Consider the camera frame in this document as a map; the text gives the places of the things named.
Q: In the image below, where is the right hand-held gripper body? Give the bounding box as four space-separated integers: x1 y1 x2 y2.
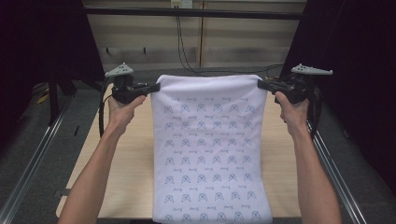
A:
269 63 333 105

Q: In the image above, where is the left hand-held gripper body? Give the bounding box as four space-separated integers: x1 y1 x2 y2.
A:
104 62 154 105

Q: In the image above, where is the white patterned towel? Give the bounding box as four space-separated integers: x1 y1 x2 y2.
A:
149 73 275 224

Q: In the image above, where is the person's left hand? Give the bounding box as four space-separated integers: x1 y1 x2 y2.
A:
106 94 148 135

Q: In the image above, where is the person's right hand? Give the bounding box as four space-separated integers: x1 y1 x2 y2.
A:
274 91 311 135

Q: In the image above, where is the black curtain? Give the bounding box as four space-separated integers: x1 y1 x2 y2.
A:
278 0 396 190
0 0 107 153

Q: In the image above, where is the black metal stand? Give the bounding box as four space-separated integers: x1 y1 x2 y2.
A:
47 70 61 127

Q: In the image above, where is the black horizontal metal bar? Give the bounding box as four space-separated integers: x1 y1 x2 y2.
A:
83 7 305 21

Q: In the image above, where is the yellow object on floor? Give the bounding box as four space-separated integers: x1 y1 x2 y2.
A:
35 92 50 105

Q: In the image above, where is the black wall cable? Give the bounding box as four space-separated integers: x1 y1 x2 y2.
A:
177 14 285 76
175 14 208 77

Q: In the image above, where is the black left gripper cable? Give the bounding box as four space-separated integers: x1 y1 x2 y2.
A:
98 77 116 138

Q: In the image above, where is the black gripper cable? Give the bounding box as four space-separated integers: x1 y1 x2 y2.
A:
305 83 324 140
98 77 116 138

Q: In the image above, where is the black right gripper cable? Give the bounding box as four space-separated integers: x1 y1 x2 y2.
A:
305 83 324 140

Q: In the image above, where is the aluminium floor rail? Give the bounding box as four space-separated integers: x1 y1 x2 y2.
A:
306 120 369 224
0 98 73 224

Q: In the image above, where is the white wall socket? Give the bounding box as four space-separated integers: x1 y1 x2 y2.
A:
170 0 194 9

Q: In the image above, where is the grey table bracket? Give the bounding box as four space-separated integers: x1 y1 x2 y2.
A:
51 188 72 198

